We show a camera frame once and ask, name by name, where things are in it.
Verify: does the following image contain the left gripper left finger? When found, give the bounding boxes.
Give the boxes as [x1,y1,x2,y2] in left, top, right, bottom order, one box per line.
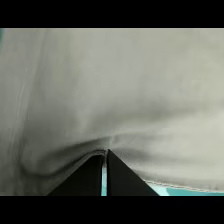
[47,153,105,197]

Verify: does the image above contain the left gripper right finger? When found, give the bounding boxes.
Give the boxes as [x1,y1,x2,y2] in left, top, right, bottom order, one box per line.
[106,148,160,197]

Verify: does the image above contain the grey garment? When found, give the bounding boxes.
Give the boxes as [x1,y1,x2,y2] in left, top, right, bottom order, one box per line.
[0,28,224,197]

